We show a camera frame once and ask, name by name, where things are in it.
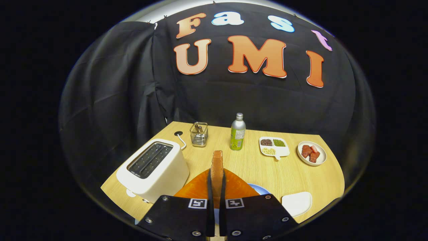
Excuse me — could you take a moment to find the white divided dish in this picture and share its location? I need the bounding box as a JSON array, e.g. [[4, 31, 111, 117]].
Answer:
[[259, 137, 290, 160]]

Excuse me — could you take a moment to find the blue plate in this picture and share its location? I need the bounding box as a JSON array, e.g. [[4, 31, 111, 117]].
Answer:
[[214, 183, 271, 225]]

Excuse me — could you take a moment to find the black backdrop cloth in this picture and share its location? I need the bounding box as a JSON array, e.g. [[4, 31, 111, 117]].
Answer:
[[59, 2, 377, 201]]

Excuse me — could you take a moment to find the silver bottle green label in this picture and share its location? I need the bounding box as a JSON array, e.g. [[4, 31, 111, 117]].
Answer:
[[230, 113, 246, 151]]

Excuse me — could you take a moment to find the round white plate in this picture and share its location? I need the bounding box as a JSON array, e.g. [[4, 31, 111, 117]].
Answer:
[[297, 141, 327, 166]]

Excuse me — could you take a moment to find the brown crust bread slice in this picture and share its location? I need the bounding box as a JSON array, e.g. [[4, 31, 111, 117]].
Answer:
[[211, 150, 224, 208]]

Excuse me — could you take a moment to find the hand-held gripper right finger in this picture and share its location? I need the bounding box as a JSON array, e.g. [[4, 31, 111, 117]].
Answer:
[[219, 168, 299, 240]]

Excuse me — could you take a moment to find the white toaster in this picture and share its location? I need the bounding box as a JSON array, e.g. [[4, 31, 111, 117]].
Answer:
[[116, 139, 190, 204]]

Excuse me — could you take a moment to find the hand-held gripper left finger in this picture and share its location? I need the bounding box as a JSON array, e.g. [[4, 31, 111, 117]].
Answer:
[[137, 168, 215, 240]]

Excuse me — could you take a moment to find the metal wire basket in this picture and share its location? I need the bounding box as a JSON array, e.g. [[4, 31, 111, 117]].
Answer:
[[190, 122, 209, 148]]

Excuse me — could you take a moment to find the square white plate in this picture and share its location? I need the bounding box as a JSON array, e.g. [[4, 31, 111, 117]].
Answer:
[[282, 191, 312, 217]]

